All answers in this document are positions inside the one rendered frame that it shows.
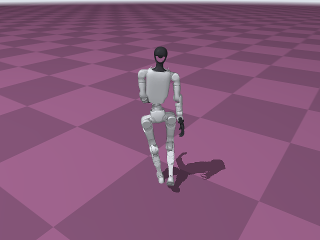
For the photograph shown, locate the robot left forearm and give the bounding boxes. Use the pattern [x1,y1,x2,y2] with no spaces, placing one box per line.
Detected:
[139,92,149,103]

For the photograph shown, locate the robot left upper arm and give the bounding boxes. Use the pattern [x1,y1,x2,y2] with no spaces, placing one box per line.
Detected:
[138,69,148,99]

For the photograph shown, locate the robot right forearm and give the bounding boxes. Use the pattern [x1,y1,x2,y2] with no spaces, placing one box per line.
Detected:
[175,94,184,121]

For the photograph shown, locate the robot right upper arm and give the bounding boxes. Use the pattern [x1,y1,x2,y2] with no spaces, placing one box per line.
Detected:
[170,71,181,102]

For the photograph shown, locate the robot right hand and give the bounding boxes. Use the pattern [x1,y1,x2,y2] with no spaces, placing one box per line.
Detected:
[178,117,185,137]

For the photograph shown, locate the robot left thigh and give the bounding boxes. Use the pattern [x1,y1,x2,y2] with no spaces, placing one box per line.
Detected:
[141,114,159,155]

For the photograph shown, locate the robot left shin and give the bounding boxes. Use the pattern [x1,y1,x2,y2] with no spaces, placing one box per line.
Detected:
[149,146,163,178]

